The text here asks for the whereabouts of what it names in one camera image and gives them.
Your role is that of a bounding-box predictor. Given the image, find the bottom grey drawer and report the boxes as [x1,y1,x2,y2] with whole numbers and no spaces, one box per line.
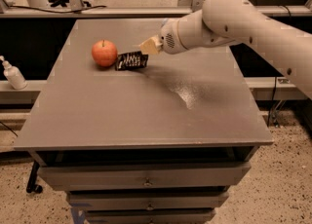
[86,208,215,224]

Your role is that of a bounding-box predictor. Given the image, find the top grey drawer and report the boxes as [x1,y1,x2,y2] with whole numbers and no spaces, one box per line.
[38,162,251,191]

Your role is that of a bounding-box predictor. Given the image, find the middle grey drawer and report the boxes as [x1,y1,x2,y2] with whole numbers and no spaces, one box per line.
[67,192,228,210]

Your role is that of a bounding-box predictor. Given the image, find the white pump dispenser bottle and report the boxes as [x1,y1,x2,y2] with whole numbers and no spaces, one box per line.
[0,56,27,90]

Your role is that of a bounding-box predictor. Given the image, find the black cable on rail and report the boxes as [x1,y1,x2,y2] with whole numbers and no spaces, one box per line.
[0,0,108,15]

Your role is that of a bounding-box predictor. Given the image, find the red apple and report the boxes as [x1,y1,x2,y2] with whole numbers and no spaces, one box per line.
[92,40,118,67]

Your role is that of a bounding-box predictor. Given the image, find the grey drawer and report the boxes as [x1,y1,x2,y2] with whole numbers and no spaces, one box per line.
[67,192,228,210]
[86,208,215,224]
[38,162,251,191]

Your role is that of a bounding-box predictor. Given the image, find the black caster leg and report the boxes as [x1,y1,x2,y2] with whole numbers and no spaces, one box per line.
[26,162,43,194]

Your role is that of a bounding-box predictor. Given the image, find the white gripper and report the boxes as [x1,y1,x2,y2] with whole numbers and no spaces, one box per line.
[139,19,187,55]

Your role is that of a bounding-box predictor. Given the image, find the grey metal rail shelf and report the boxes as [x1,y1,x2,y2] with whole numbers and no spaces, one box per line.
[0,6,312,19]

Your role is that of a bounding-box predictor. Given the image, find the black rxbar chocolate wrapper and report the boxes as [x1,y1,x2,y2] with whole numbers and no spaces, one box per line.
[115,52,148,71]

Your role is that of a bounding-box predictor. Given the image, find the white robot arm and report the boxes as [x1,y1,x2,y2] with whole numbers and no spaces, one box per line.
[139,0,312,98]

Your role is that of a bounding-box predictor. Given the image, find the black office chair base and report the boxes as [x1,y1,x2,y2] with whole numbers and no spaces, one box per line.
[48,0,69,8]

